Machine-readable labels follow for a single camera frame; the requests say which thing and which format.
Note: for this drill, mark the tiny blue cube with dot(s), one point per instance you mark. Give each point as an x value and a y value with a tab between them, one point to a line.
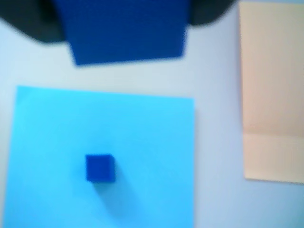
99	168

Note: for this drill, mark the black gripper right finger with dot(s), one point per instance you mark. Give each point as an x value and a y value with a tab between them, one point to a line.
209	10

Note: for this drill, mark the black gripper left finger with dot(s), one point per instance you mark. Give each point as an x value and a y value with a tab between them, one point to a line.
28	19

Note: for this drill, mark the orange paper square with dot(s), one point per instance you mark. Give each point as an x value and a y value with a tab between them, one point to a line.
273	95

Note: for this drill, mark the small blue cube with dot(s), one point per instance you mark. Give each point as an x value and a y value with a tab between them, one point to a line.
123	35

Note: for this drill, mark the blue paper square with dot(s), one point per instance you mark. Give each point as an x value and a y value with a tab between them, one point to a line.
142	142

